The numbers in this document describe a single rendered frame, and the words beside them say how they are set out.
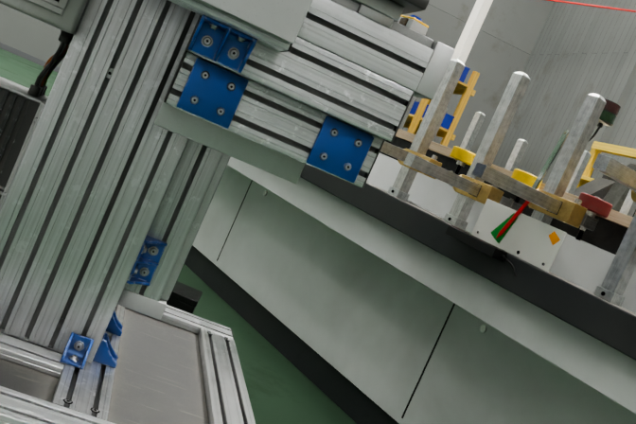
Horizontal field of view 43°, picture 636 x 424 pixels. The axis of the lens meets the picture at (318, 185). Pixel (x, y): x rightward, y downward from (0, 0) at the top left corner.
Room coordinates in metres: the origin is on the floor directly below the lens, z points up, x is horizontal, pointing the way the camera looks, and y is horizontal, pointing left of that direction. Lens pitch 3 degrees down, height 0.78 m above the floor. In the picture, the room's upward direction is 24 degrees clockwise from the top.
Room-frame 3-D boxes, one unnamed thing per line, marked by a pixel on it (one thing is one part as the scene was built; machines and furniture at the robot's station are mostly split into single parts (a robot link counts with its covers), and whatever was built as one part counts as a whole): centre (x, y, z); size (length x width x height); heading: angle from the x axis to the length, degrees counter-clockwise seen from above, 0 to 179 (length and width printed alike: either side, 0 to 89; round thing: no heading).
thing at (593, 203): (1.97, -0.63, 0.85); 0.08 x 0.08 x 0.11
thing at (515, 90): (2.14, -0.37, 0.90); 0.04 x 0.04 x 0.48; 37
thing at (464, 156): (2.39, -0.36, 0.85); 0.08 x 0.08 x 0.11
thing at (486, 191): (2.12, -0.39, 0.81); 0.14 x 0.06 x 0.05; 37
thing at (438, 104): (2.34, -0.22, 0.89); 0.04 x 0.04 x 0.48; 37
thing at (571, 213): (1.92, -0.54, 0.85); 0.14 x 0.06 x 0.05; 37
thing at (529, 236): (1.95, -0.48, 0.75); 0.26 x 0.01 x 0.10; 37
